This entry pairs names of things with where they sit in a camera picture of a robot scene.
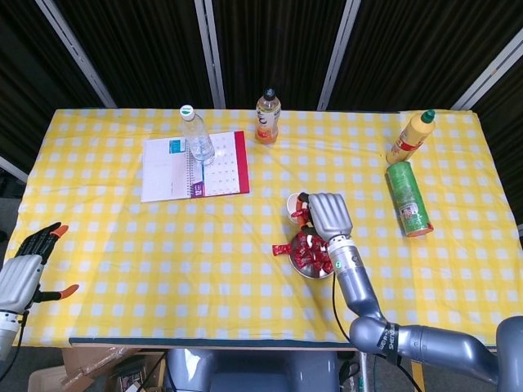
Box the green chips can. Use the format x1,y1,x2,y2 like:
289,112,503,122
385,160,434,238

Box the brown cardboard box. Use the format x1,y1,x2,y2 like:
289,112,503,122
27,346,164,392

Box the grey robot torso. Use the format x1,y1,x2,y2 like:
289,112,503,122
164,349,340,392

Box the orange juice bottle black cap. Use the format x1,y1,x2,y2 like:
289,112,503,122
255,86,283,145

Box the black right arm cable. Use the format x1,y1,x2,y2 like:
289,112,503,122
331,274,353,343

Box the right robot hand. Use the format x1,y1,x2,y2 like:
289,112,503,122
290,191,354,242

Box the yellow table leg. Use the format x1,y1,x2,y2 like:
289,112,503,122
410,361,424,392

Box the white partition post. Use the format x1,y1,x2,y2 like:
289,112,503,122
317,0,363,111
450,38,523,110
0,154,30,183
34,0,118,109
194,0,226,109

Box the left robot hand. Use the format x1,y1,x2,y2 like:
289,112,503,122
0,222,80,314

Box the round metal plate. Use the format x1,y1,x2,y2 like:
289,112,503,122
288,234,337,280

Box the spiral calendar notebook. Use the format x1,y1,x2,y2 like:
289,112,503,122
141,130,251,203

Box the yellow squeeze bottle green cap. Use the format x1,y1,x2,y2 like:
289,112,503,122
386,109,437,165

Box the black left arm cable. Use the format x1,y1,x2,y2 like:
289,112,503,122
4,312,28,371

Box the white paper cup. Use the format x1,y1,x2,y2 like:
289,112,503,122
286,193,311,225

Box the black pleated partition panel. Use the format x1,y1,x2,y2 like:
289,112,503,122
469,52,523,229
329,0,523,110
0,0,101,172
55,0,217,109
212,0,348,110

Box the clear water bottle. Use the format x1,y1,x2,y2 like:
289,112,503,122
180,104,217,166

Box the yellow white checked tablecloth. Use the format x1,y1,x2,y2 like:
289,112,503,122
10,106,523,348

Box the metal table leg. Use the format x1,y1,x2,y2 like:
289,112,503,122
359,353,371,392

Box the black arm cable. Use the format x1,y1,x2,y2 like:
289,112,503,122
331,274,353,343
4,312,28,371

